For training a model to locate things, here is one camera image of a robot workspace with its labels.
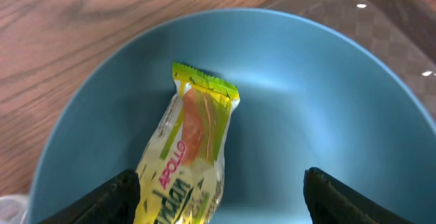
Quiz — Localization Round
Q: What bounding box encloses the clear plastic waste bin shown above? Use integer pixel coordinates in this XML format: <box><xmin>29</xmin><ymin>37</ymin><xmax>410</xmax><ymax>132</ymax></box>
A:
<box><xmin>0</xmin><ymin>195</ymin><xmax>29</xmax><ymax>224</ymax></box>

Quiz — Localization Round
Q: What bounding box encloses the yellow green snack wrapper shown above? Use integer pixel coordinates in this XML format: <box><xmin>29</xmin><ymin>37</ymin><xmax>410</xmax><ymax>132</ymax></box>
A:
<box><xmin>134</xmin><ymin>63</ymin><xmax>240</xmax><ymax>224</ymax></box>

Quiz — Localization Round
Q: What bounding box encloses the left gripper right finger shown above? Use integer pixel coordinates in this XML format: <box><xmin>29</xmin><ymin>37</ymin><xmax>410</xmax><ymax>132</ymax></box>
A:
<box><xmin>303</xmin><ymin>167</ymin><xmax>411</xmax><ymax>224</ymax></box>

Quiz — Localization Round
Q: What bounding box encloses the brown serving tray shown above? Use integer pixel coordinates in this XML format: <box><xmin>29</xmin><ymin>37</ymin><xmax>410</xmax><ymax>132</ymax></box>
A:
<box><xmin>265</xmin><ymin>0</ymin><xmax>435</xmax><ymax>114</ymax></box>

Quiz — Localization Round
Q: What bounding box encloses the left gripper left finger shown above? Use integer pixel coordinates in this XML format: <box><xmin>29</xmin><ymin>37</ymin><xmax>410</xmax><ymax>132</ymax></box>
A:
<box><xmin>40</xmin><ymin>170</ymin><xmax>140</xmax><ymax>224</ymax></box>

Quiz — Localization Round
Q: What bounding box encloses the dark blue plate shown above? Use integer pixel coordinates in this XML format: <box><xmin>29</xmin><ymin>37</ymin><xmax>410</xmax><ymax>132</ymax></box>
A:
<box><xmin>29</xmin><ymin>9</ymin><xmax>435</xmax><ymax>223</ymax></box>

